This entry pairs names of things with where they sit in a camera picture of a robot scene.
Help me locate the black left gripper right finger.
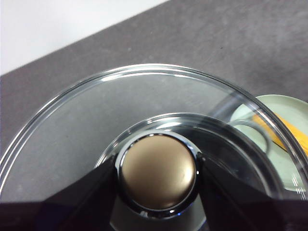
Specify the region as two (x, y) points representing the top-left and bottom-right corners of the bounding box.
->
(197, 153), (308, 231)

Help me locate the glass lid with green knob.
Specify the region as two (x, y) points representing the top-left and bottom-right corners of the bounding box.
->
(0, 63), (308, 231)

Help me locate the pale green electric steamer pot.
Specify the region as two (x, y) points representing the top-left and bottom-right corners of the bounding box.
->
(230, 94), (308, 193)

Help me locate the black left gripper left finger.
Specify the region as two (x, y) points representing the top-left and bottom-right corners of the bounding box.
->
(0, 155), (120, 231)

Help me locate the yellow corn cob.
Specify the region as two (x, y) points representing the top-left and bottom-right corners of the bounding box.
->
(250, 113), (308, 155)

